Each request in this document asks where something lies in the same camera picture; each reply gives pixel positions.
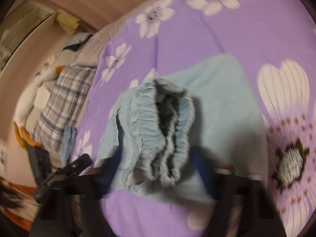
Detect beige cardboard box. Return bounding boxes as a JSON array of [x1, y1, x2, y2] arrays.
[[0, 7, 58, 63]]

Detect orange cloth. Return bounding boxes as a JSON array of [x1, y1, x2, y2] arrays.
[[0, 183, 43, 230]]

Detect purple floral bed sheet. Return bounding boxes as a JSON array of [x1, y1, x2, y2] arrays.
[[71, 0, 316, 237]]

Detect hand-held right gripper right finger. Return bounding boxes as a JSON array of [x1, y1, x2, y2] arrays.
[[191, 147, 288, 237]]

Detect white plush goose toy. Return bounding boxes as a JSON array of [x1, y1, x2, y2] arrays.
[[13, 54, 68, 149]]

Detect large plaid pillow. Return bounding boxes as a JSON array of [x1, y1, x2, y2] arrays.
[[33, 65, 97, 151]]

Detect yellowish pleated cloth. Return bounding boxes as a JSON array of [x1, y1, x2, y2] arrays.
[[55, 11, 81, 34]]

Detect folded blue denim jeans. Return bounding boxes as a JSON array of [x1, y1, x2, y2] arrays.
[[60, 126, 78, 164]]

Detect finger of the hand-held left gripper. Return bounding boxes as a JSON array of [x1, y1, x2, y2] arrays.
[[60, 153, 94, 177]]

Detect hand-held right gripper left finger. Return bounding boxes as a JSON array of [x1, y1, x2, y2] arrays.
[[28, 150, 120, 237]]

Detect small plaid pillow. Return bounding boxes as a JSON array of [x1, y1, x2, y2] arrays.
[[65, 32, 94, 52]]

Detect light blue strawberry print pants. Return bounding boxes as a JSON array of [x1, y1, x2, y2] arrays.
[[94, 53, 270, 203]]

